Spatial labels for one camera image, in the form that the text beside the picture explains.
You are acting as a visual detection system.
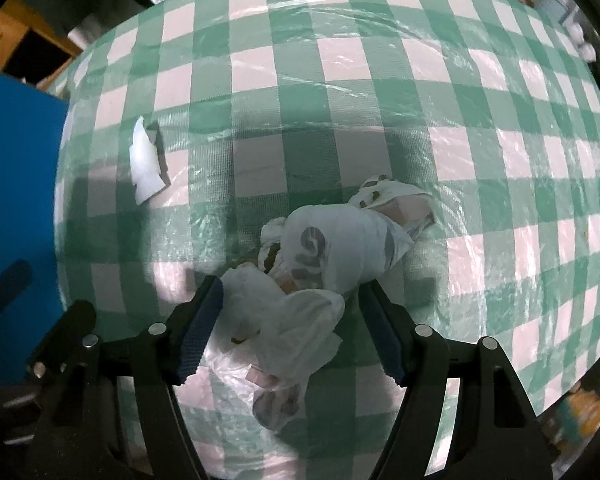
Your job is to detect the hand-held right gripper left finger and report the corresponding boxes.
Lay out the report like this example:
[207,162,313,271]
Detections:
[35,275,226,480]

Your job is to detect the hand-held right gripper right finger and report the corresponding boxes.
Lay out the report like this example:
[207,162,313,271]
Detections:
[359,281,553,480]

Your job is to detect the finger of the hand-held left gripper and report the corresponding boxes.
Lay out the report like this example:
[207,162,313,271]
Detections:
[0,260,33,311]
[27,300,98,386]

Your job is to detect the white plastic bag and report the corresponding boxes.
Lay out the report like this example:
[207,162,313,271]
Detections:
[202,175,438,433]

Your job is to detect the blue-rimmed cardboard box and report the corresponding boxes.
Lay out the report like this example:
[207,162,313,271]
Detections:
[0,72,71,391]

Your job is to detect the white tissue piece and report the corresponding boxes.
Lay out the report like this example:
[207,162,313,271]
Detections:
[129,116,172,206]

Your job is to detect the yellow teal packet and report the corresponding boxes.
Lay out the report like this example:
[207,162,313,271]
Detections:
[540,382,600,453]

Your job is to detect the wooden cabinet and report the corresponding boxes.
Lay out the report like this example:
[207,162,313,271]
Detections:
[0,7,81,91]

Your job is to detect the green white checked tablecloth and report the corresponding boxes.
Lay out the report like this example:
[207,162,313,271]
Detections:
[52,0,600,480]

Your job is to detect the white small jars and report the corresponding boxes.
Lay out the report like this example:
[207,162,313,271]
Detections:
[565,15,600,80]

